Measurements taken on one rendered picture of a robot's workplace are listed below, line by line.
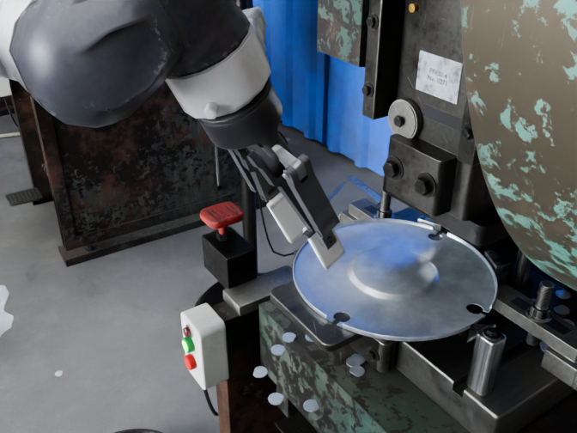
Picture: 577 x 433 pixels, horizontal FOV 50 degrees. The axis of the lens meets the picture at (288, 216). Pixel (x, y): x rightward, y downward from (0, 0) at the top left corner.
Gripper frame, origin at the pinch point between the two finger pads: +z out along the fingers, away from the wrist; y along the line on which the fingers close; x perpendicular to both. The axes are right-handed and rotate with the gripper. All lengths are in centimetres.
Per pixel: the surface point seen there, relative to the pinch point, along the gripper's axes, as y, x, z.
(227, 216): -34.3, 0.5, 20.0
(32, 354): -112, -57, 76
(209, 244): -36.5, -4.8, 24.0
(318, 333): 0.5, -5.7, 14.7
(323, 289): -5.9, -0.1, 17.3
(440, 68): -2.6, 26.4, -2.3
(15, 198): -182, -34, 70
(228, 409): -25, -22, 48
